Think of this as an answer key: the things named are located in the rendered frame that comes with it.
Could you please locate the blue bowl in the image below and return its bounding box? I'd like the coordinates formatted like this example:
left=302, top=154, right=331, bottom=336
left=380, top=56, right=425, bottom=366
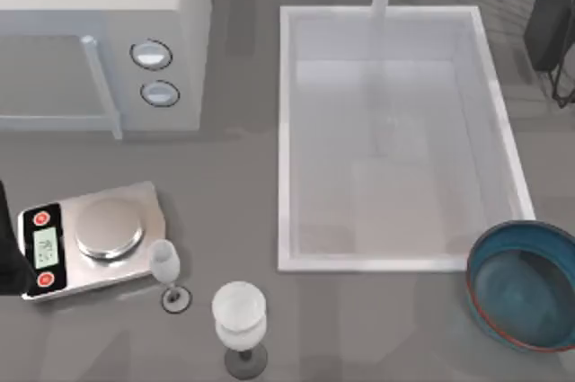
left=465, top=219, right=575, bottom=352

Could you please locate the white sink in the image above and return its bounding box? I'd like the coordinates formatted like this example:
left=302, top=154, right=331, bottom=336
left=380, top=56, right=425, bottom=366
left=277, top=4, right=536, bottom=273

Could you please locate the microwave oven door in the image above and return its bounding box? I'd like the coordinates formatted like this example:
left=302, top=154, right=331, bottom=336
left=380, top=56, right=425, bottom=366
left=0, top=34, right=124, bottom=140

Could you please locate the silver kitchen scale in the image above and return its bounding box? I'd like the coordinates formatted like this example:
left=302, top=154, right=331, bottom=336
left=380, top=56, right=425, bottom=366
left=16, top=181, right=168, bottom=303

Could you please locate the small microwave knob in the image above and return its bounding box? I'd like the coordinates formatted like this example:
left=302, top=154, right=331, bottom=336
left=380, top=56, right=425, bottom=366
left=139, top=79, right=181, bottom=109

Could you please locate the wide clear wine glass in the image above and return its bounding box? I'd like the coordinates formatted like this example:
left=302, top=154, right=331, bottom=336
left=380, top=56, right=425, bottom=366
left=211, top=280, right=270, bottom=380

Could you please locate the narrow clear wine glass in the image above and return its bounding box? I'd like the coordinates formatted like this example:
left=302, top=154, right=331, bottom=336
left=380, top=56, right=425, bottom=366
left=148, top=238, right=192, bottom=315

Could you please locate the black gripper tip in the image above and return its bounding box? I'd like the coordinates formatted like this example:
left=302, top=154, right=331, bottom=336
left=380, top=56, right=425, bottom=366
left=0, top=180, right=31, bottom=298

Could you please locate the large microwave knob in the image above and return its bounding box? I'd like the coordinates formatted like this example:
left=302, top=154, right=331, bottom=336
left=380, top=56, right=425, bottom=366
left=128, top=38, right=174, bottom=72

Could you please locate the pale microwave oven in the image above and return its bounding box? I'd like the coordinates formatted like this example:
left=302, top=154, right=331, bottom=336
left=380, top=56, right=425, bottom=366
left=0, top=0, right=212, bottom=140

